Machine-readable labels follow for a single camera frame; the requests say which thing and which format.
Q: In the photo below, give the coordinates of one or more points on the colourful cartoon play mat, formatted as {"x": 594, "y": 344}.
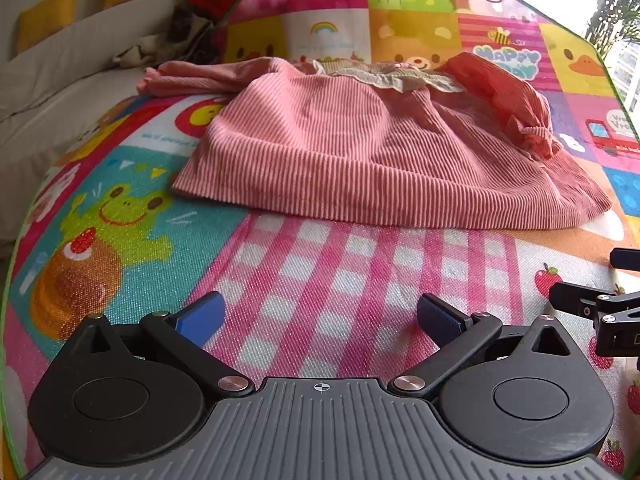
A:
{"x": 325, "y": 270}

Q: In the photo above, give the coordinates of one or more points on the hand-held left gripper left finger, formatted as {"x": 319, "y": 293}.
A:
{"x": 200, "y": 319}

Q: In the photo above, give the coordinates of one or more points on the beige plush toy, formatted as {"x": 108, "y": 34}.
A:
{"x": 142, "y": 52}

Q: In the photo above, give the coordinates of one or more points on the tree outside window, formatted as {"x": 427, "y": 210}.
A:
{"x": 617, "y": 5}

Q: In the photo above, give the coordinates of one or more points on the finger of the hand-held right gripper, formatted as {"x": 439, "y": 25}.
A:
{"x": 626, "y": 259}
{"x": 575, "y": 301}

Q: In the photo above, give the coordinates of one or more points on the building outside window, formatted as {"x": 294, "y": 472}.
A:
{"x": 625, "y": 75}

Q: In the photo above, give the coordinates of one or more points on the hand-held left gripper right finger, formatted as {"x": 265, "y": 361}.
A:
{"x": 441, "y": 319}

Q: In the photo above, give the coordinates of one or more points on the white sofa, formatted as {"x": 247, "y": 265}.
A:
{"x": 60, "y": 80}

